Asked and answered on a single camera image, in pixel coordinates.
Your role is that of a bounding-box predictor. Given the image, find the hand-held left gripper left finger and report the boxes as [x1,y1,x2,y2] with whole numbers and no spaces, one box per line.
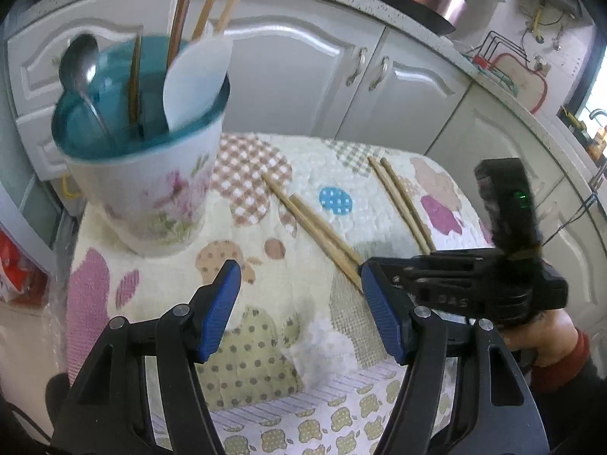
[50,260,242,455]

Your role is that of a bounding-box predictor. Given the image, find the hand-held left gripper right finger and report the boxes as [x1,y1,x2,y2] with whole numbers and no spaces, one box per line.
[358,263,551,455]

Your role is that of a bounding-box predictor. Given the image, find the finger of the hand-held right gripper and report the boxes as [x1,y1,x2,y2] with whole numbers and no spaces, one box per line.
[363,255,496,295]

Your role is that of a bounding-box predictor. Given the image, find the floral utensil cup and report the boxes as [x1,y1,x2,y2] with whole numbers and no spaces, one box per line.
[50,35,231,259]

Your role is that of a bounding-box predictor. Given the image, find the white plastic rice spoon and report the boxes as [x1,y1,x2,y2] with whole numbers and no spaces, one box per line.
[162,38,233,133]

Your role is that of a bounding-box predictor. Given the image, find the dark brown wooden chopstick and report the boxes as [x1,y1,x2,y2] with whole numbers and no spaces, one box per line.
[127,35,145,138]
[166,0,200,69]

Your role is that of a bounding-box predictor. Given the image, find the metal spoon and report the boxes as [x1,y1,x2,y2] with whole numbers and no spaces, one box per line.
[58,33,119,147]

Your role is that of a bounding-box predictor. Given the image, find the person's right forearm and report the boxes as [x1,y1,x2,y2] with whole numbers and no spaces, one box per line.
[528,329,607,394]

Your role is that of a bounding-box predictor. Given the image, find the person's right hand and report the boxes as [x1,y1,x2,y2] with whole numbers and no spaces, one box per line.
[503,308,578,368]

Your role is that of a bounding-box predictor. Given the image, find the white cabinet door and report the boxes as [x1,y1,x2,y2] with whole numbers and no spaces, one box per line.
[336,28,476,158]
[424,85,570,252]
[522,190,607,323]
[220,7,386,139]

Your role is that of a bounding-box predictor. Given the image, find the patchwork quilt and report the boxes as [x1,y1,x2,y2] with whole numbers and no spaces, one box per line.
[64,133,498,455]

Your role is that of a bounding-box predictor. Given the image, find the red-rimmed cutting board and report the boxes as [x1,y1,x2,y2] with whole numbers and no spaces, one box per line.
[488,52,548,115]

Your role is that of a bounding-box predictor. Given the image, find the red plastic bag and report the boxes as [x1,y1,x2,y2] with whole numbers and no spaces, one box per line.
[0,227,48,304]

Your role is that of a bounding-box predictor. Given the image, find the black wire rack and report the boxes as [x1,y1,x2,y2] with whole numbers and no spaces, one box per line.
[467,31,551,100]

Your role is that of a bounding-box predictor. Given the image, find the ornate metal door handle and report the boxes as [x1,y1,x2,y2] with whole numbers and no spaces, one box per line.
[345,47,368,87]
[368,56,390,92]

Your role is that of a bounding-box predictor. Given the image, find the wall water valve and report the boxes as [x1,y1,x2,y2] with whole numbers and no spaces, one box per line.
[519,0,567,50]

